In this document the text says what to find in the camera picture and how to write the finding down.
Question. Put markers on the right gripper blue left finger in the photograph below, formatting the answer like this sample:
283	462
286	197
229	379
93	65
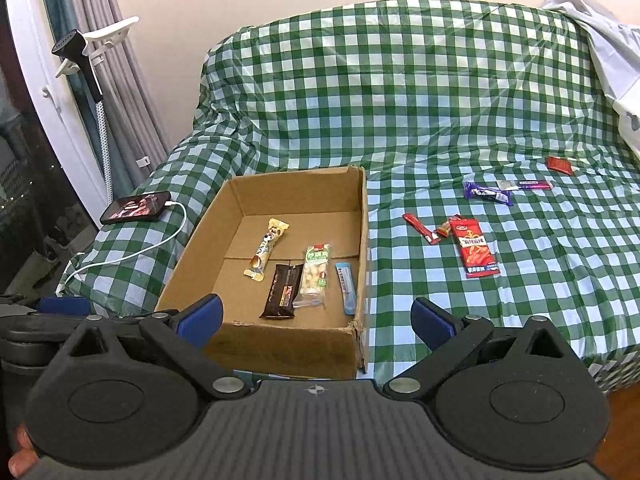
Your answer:
198	323

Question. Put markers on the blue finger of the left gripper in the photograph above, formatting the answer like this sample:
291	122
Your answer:
64	305

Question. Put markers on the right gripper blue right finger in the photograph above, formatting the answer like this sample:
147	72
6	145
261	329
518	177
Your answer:
431	324

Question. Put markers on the large red snack packet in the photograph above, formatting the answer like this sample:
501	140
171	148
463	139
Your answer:
477	258

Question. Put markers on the dark brown chocolate bar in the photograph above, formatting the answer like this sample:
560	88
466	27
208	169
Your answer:
283	290

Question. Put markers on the small red candy pack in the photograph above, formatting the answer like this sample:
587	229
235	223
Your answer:
444	229

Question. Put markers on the light blue snack stick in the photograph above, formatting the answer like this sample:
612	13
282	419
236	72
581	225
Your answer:
348	289

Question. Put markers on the clear nut snack pack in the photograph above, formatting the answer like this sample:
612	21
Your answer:
312	284

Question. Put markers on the yellow cow snack bar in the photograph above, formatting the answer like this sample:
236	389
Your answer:
256	268

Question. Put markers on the purple chocolate wrapper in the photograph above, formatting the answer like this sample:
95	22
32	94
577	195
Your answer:
473	190

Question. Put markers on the white purple pink bar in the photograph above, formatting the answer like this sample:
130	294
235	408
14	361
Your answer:
526	185

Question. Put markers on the red square sachet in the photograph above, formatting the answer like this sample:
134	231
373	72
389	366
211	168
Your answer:
560	165

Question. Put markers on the person's left hand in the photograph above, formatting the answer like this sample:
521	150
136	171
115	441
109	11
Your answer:
25	457

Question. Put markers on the thin red snack stick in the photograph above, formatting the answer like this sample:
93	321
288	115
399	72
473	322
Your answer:
431	237

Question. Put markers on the brown cardboard box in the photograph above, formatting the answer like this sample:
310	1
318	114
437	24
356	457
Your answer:
286	253

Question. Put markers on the black smartphone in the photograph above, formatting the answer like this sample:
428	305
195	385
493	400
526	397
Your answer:
144	207

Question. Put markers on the green checkered sofa cover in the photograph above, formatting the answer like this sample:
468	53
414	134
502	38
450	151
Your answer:
423	95

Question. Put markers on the black garment steamer head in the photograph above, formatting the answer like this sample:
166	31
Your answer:
72	50

